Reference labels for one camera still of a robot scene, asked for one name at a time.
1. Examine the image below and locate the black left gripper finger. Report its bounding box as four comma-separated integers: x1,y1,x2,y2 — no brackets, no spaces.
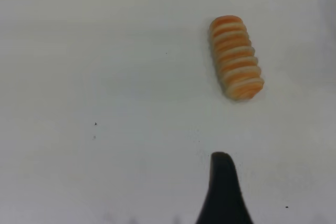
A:
194,152,255,224

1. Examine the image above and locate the striped orange bread roll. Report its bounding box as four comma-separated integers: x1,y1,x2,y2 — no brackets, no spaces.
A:
209,15,265,101

